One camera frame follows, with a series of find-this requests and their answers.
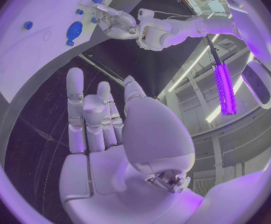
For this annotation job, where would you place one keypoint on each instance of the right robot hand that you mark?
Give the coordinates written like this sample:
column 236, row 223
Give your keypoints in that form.
column 116, row 175

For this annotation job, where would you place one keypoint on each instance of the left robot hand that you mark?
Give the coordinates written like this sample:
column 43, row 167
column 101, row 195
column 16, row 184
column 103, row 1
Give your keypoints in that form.
column 121, row 29

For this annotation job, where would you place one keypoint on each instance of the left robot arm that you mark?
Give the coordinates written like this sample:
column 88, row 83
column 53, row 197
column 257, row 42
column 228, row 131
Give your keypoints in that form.
column 182, row 29

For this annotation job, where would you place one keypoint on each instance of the white task board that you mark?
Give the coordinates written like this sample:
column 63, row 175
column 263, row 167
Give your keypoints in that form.
column 32, row 50

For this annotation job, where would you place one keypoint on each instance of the small blue block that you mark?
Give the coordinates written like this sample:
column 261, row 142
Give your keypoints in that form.
column 93, row 20

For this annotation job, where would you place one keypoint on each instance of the small blue peg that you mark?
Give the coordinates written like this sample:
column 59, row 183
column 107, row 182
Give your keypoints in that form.
column 79, row 11

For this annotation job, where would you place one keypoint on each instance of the blue gear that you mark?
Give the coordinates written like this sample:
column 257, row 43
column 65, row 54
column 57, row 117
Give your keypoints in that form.
column 74, row 30

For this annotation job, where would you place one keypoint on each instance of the glowing light bar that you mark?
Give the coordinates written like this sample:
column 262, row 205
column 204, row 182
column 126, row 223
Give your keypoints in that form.
column 227, row 89

